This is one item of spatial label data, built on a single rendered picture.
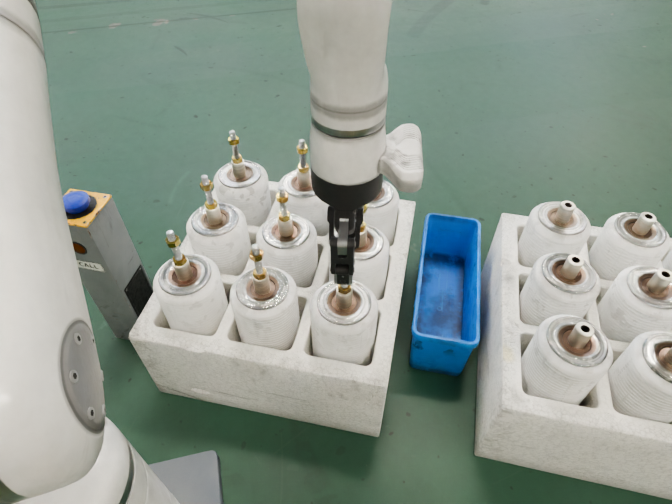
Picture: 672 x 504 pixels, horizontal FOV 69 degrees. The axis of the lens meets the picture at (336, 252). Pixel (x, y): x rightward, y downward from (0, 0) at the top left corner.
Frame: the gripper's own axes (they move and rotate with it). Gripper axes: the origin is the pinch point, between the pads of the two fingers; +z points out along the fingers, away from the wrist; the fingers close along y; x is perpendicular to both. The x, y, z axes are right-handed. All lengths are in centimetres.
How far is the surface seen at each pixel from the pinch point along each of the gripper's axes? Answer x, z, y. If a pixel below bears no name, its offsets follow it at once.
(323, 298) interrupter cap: -2.9, 9.8, -0.3
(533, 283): 27.7, 11.9, -7.1
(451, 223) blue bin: 19.9, 24.8, -32.4
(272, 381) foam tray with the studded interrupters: -10.2, 22.3, 6.4
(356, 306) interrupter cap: 1.7, 10.0, 0.6
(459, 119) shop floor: 28, 35, -87
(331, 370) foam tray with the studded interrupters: -1.3, 17.2, 6.7
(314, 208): -6.5, 12.0, -20.8
